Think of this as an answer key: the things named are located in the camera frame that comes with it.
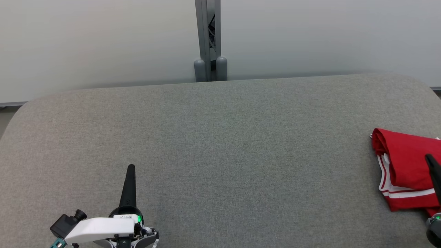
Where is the grey cylindrical post foot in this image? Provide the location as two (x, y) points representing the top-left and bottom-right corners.
(194, 59), (207, 83)
(216, 56), (228, 81)

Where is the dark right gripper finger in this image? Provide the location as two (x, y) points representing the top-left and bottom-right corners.
(424, 154), (441, 204)

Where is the grey metal partition post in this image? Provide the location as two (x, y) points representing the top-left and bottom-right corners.
(195, 0), (221, 82)

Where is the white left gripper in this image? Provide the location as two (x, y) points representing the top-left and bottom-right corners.
(65, 164), (159, 248)

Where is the red basketball jersey white trim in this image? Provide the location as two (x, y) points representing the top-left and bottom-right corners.
(370, 128), (441, 217)

